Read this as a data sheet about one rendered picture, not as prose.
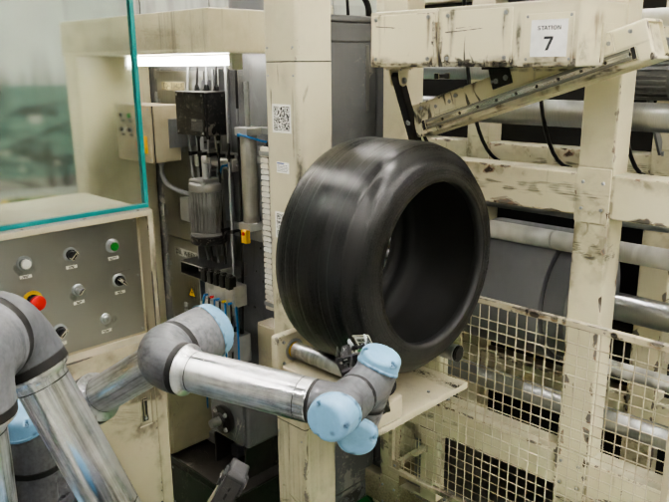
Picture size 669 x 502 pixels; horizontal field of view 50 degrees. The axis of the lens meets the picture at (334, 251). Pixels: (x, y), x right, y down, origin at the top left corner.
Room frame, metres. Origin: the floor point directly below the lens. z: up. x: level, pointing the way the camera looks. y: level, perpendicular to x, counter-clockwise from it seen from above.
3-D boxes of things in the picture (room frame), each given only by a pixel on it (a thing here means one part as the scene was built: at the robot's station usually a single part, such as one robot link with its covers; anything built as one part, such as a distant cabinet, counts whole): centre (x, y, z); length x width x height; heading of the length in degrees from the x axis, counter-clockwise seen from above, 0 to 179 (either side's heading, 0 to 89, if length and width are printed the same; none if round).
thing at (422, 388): (1.79, -0.10, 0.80); 0.37 x 0.36 x 0.02; 135
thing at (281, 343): (1.92, 0.02, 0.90); 0.40 x 0.03 x 0.10; 135
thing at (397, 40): (1.91, -0.40, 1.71); 0.61 x 0.25 x 0.15; 45
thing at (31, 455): (1.40, 0.66, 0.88); 0.13 x 0.12 x 0.14; 153
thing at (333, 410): (1.15, 0.17, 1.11); 0.49 x 0.11 x 0.12; 63
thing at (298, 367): (1.69, -0.01, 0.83); 0.36 x 0.09 x 0.06; 45
